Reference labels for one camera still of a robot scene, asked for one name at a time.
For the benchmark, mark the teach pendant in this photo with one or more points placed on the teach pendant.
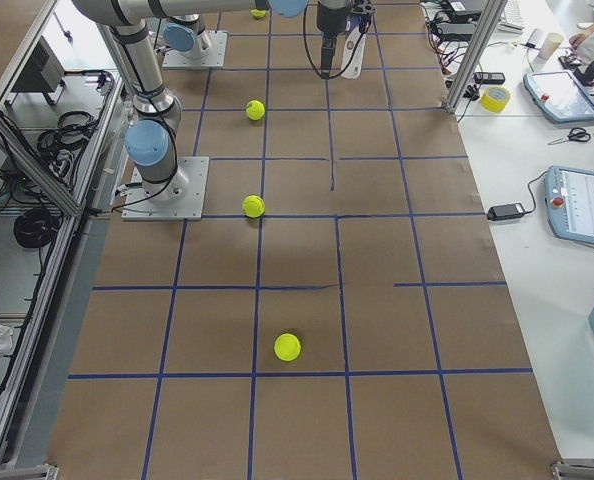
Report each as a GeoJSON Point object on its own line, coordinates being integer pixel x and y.
{"type": "Point", "coordinates": [569, 199]}
{"type": "Point", "coordinates": [559, 96]}

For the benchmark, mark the far yellow tennis ball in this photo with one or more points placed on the far yellow tennis ball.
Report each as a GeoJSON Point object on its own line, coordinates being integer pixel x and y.
{"type": "Point", "coordinates": [258, 14]}

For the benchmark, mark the paper cup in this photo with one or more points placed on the paper cup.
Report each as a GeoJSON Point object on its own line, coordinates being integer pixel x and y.
{"type": "Point", "coordinates": [550, 45]}

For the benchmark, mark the tennis ball with black lettering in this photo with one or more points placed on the tennis ball with black lettering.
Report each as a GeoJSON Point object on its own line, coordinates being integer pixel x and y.
{"type": "Point", "coordinates": [255, 110]}

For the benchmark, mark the near yellow tennis ball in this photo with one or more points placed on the near yellow tennis ball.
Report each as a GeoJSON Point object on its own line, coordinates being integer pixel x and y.
{"type": "Point", "coordinates": [287, 347]}

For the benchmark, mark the black remote device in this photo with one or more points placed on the black remote device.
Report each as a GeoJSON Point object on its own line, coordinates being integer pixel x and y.
{"type": "Point", "coordinates": [489, 78]}

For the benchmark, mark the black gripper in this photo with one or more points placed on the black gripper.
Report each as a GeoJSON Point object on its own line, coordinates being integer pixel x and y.
{"type": "Point", "coordinates": [327, 20]}

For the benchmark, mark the black power adapter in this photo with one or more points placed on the black power adapter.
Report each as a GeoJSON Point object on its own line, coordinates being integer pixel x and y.
{"type": "Point", "coordinates": [505, 212]}

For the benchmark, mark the lower teach pendant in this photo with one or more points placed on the lower teach pendant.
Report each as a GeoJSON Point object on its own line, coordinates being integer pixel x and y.
{"type": "Point", "coordinates": [569, 199]}

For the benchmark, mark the upper teach pendant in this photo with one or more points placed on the upper teach pendant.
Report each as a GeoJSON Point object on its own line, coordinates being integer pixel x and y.
{"type": "Point", "coordinates": [559, 96]}

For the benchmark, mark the grey control box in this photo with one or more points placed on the grey control box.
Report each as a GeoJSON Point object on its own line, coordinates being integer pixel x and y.
{"type": "Point", "coordinates": [42, 73]}

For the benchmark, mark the black handled scissors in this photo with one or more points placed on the black handled scissors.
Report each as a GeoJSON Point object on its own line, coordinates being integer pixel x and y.
{"type": "Point", "coordinates": [575, 134]}

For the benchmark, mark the white blue tennis ball can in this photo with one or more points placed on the white blue tennis ball can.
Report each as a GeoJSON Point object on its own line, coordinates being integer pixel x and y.
{"type": "Point", "coordinates": [353, 49]}

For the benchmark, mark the yellow tennis ball lower left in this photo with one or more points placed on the yellow tennis ball lower left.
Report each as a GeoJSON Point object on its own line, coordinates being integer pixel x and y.
{"type": "Point", "coordinates": [253, 206]}

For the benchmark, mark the yellow tape roll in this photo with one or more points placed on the yellow tape roll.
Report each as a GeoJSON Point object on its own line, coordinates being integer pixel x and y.
{"type": "Point", "coordinates": [495, 99]}

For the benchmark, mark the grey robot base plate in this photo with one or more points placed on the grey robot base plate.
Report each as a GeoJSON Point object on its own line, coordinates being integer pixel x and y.
{"type": "Point", "coordinates": [182, 199]}

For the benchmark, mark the yellow tennis ball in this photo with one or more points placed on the yellow tennis ball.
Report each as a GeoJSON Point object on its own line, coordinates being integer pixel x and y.
{"type": "Point", "coordinates": [258, 14]}
{"type": "Point", "coordinates": [253, 206]}
{"type": "Point", "coordinates": [287, 347]}

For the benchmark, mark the aluminium frame post right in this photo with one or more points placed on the aluminium frame post right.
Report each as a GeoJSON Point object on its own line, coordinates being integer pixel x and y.
{"type": "Point", "coordinates": [486, 26]}

